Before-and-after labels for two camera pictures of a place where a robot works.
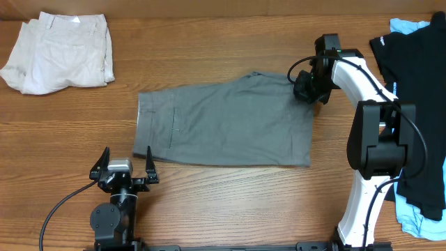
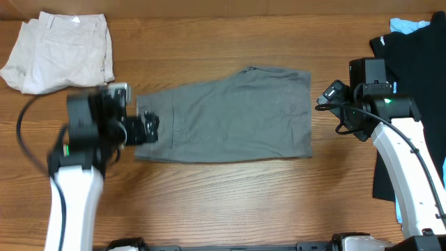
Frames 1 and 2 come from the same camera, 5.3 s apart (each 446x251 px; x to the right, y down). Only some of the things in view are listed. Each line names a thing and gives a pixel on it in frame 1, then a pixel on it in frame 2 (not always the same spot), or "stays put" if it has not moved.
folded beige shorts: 54,51 stays put
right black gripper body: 304,90 to 347,118
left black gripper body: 139,185 to 135,133
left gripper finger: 151,172 to 151,123
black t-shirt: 412,62 stays put
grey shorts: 251,119 stays put
